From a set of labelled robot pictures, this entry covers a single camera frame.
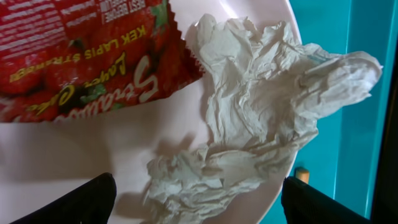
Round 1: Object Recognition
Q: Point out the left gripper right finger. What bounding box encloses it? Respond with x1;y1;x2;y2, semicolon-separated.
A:
281;177;370;224

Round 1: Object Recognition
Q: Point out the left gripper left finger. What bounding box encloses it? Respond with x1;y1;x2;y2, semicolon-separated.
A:
11;172;117;224

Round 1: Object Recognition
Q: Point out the left wooden chopstick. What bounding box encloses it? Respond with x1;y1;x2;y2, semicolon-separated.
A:
295;167;310;184

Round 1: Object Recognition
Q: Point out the teal plastic tray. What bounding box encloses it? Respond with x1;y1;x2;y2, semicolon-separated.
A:
291;0;397;217

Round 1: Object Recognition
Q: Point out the large pink plate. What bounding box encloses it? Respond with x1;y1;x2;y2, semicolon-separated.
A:
1;0;301;223

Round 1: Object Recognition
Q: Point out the red snack wrapper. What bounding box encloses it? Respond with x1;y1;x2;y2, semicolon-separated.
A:
1;0;203;123

